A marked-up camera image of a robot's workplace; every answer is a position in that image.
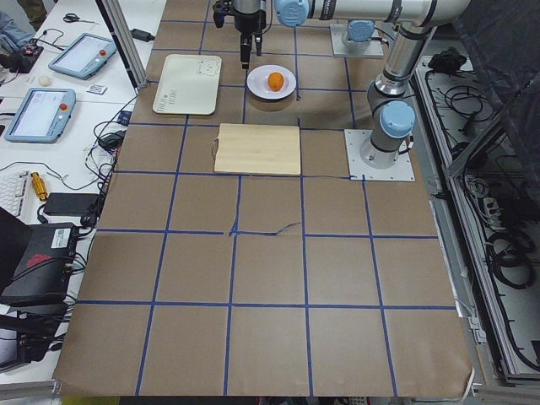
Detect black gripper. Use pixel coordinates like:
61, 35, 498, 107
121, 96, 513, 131
233, 0, 267, 69

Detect white ridged plate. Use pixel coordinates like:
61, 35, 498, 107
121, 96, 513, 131
247, 64, 296, 100

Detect orange fruit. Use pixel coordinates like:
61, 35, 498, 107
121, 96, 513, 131
267, 72, 284, 92

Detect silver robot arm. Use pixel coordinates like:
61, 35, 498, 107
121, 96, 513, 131
213, 0, 469, 100

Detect cream rectangular tray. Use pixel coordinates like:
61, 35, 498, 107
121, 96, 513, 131
153, 54, 222, 116

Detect bamboo cutting board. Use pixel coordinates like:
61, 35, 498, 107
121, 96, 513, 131
214, 123, 301, 176

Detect blue teach pendant upper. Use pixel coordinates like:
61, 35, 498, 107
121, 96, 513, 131
48, 33, 116, 79

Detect blue teach pendant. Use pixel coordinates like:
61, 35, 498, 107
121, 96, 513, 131
48, 33, 116, 79
4, 88, 76, 143

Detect black scissors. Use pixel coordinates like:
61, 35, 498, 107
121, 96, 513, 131
62, 13, 80, 23

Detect blue teach pendant lower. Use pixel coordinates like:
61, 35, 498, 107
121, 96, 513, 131
4, 88, 76, 143

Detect black power adapter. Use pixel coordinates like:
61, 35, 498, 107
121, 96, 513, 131
43, 192, 98, 216

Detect yellow cylindrical tool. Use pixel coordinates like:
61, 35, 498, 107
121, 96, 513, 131
30, 171, 49, 202

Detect white keyboard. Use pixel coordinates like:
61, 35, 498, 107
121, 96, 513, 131
1, 170, 30, 220

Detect black computer box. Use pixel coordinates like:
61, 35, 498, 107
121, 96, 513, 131
1, 217, 78, 307

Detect aluminium frame post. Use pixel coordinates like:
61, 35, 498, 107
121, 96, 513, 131
95, 0, 148, 89

